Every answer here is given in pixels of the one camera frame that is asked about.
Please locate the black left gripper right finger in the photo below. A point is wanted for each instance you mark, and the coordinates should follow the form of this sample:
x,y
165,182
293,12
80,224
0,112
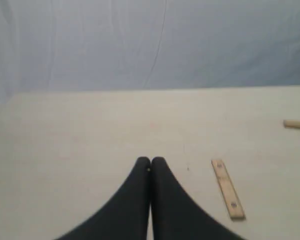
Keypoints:
x,y
175,215

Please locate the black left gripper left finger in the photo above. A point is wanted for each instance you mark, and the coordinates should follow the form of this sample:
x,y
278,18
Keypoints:
x,y
125,215

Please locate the wooden stick with holes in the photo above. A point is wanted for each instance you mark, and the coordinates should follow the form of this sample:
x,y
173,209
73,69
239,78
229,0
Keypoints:
x,y
231,199

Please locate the thin wooden stick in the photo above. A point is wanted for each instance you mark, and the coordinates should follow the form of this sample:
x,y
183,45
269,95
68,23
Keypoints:
x,y
293,124

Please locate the grey backdrop cloth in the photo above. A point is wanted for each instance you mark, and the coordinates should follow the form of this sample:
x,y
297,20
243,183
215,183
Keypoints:
x,y
98,45

